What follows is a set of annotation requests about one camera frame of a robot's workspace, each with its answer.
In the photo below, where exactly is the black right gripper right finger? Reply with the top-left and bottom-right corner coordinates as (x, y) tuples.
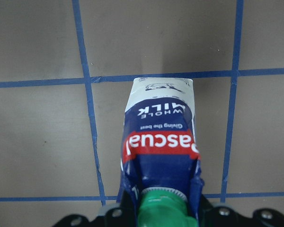
(196, 194), (284, 227)

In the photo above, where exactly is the blue white milk carton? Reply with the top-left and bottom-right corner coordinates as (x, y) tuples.
(120, 78), (204, 227)

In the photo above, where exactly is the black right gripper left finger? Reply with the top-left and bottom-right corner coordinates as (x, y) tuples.
(54, 190), (142, 227)

